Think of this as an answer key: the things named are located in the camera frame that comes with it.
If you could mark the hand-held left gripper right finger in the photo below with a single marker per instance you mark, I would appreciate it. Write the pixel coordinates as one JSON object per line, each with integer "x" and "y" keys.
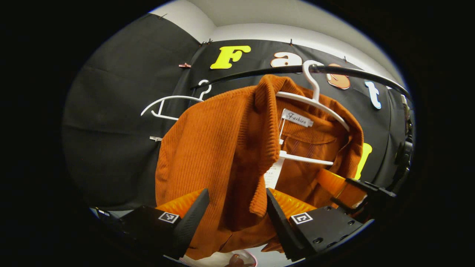
{"x": 282, "y": 226}

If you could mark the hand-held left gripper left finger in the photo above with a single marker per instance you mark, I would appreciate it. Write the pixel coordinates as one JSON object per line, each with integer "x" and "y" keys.
{"x": 191, "y": 222}

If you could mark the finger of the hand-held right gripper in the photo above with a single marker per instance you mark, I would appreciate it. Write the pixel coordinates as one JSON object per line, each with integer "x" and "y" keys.
{"x": 332, "y": 181}
{"x": 345, "y": 207}

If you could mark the white laundry hamper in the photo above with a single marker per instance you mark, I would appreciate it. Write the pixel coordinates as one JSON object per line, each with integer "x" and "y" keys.
{"x": 211, "y": 261}

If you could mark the white hanger with crossbar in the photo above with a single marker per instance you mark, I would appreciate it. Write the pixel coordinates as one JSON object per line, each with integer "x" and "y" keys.
{"x": 315, "y": 92}

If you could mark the black clothes rack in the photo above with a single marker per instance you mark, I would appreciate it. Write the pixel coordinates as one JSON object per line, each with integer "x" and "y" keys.
{"x": 282, "y": 69}

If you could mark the white empty hanger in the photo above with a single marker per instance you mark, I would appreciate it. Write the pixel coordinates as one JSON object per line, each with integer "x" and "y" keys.
{"x": 163, "y": 99}

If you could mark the silver clip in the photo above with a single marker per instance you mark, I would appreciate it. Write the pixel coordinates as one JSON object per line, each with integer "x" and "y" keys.
{"x": 156, "y": 138}

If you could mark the row of black clips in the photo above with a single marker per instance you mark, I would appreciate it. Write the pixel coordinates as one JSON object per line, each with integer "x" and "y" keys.
{"x": 291, "y": 42}

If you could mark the pink clip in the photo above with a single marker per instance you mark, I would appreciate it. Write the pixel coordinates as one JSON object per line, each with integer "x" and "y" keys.
{"x": 184, "y": 65}

